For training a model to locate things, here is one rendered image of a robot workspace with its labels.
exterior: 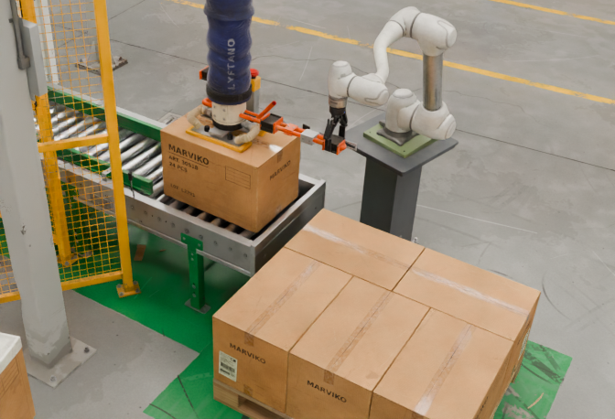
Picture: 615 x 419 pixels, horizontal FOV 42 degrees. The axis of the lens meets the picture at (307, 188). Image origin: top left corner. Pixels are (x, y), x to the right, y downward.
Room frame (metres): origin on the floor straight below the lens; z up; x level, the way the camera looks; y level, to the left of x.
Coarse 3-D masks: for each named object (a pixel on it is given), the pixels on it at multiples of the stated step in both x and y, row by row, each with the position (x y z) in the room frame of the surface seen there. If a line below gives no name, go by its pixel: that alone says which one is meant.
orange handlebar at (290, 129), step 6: (204, 102) 3.60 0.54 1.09; (210, 102) 3.59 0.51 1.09; (240, 114) 3.50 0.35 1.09; (252, 114) 3.51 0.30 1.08; (252, 120) 3.46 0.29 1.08; (258, 120) 3.45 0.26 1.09; (276, 126) 3.40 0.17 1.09; (282, 126) 3.43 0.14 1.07; (288, 126) 3.39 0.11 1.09; (294, 126) 3.40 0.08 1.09; (288, 132) 3.36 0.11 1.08; (294, 132) 3.35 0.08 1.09; (300, 132) 3.38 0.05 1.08; (318, 138) 3.33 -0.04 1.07; (318, 144) 3.29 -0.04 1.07; (342, 150) 3.24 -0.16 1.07
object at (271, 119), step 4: (264, 116) 3.45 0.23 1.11; (268, 116) 3.48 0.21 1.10; (272, 116) 3.48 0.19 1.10; (276, 116) 3.48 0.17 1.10; (280, 116) 3.47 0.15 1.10; (260, 120) 3.43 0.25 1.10; (264, 120) 3.44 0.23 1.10; (268, 120) 3.44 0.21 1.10; (272, 120) 3.44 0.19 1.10; (276, 120) 3.44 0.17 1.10; (280, 120) 3.44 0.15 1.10; (260, 124) 3.43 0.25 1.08; (264, 124) 3.40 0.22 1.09; (268, 124) 3.39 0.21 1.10; (272, 124) 3.39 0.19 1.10; (276, 124) 3.41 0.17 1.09; (260, 128) 3.42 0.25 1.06; (264, 128) 3.40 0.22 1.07; (268, 128) 3.40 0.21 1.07; (272, 128) 3.39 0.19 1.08; (268, 132) 3.39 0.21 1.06; (272, 132) 3.39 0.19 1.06
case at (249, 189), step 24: (168, 144) 3.50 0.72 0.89; (192, 144) 3.43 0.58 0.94; (264, 144) 3.46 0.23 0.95; (288, 144) 3.48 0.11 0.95; (168, 168) 3.51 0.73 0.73; (192, 168) 3.43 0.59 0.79; (216, 168) 3.36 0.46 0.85; (240, 168) 3.29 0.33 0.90; (264, 168) 3.29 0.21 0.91; (288, 168) 3.49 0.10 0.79; (168, 192) 3.51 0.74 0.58; (192, 192) 3.43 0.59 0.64; (216, 192) 3.36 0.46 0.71; (240, 192) 3.29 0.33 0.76; (264, 192) 3.29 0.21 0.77; (288, 192) 3.50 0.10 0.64; (216, 216) 3.36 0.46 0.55; (240, 216) 3.29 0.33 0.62; (264, 216) 3.30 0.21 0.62
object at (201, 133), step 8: (192, 128) 3.52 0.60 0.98; (200, 128) 3.53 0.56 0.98; (208, 128) 3.50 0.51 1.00; (200, 136) 3.47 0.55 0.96; (208, 136) 3.46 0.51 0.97; (216, 136) 3.46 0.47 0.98; (224, 136) 3.46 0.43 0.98; (232, 136) 3.44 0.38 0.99; (216, 144) 3.42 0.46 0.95; (224, 144) 3.40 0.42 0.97; (232, 144) 3.40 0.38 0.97; (240, 144) 3.40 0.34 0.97; (248, 144) 3.42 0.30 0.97; (240, 152) 3.36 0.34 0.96
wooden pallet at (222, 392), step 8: (520, 360) 2.87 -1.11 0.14; (512, 376) 2.78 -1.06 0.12; (216, 384) 2.62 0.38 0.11; (224, 384) 2.60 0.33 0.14; (216, 392) 2.62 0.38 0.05; (224, 392) 2.60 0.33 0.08; (232, 392) 2.58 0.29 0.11; (240, 392) 2.56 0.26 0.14; (504, 392) 2.68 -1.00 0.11; (216, 400) 2.62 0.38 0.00; (224, 400) 2.60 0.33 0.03; (232, 400) 2.58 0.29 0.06; (240, 400) 2.57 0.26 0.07; (248, 400) 2.62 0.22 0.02; (256, 400) 2.51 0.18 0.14; (232, 408) 2.58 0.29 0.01; (240, 408) 2.56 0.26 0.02; (248, 408) 2.57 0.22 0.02; (256, 408) 2.57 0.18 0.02; (264, 408) 2.57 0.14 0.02; (272, 408) 2.47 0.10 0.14; (496, 408) 2.57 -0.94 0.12; (248, 416) 2.53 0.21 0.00; (256, 416) 2.52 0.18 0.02; (264, 416) 2.52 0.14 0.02; (272, 416) 2.53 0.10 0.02; (280, 416) 2.53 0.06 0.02; (288, 416) 2.43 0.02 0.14
